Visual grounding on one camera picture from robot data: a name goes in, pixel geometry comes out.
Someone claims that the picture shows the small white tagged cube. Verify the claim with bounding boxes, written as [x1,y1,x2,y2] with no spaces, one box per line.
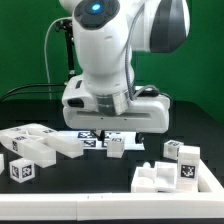
[163,140,183,160]

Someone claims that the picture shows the white chair seat part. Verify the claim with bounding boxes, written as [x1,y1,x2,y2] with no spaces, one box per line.
[130,161,201,194]

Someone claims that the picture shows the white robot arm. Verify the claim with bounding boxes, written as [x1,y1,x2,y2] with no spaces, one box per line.
[59,0,190,133]

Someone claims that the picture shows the black cables at base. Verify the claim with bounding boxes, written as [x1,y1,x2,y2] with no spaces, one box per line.
[0,81,69,103]

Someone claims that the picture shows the white L-shaped fence frame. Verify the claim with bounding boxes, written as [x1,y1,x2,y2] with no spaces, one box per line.
[0,166,224,221]

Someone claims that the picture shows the white tagged chair part rear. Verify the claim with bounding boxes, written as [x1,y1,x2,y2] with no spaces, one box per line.
[14,123,83,158]

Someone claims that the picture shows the white part at left edge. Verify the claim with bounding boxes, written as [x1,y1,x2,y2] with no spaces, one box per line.
[0,154,5,175]

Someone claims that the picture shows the paper sheet with tags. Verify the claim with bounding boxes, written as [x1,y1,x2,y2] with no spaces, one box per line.
[62,130,144,150]

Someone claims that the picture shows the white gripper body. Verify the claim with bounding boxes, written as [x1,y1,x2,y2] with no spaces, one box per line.
[62,75,170,133]

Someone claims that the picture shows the black camera on stand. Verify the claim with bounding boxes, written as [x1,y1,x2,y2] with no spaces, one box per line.
[55,19,76,79]

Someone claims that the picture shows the grey camera cable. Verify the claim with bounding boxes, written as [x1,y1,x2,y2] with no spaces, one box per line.
[43,16,75,100]

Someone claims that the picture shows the long white chair back part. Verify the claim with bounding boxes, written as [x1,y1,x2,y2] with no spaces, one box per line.
[0,132,56,168]

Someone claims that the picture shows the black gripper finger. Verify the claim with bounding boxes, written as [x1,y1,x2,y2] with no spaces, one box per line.
[95,130,105,140]
[135,133,144,144]

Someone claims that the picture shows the white tagged cube left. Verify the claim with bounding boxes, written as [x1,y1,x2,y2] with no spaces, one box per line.
[9,158,35,183]

